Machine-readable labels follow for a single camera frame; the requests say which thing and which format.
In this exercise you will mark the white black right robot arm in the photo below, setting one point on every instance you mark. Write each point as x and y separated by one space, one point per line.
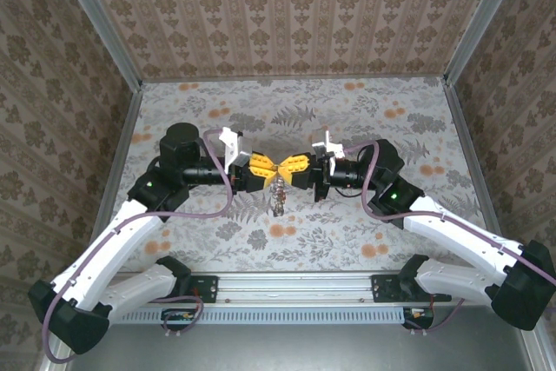
456 232

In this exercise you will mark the floral patterned table cover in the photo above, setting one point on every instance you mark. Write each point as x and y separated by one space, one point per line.
304 101

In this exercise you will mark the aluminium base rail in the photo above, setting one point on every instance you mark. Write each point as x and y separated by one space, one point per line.
295 288

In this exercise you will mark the black power connector socket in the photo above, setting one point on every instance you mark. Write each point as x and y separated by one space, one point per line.
178 318
417 316

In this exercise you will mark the aluminium frame side rail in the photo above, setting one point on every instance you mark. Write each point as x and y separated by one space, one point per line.
467 149
126 141

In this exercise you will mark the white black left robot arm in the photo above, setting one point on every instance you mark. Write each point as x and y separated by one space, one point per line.
113 240

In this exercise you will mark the aluminium frame post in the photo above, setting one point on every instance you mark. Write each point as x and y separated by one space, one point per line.
482 19
100 19

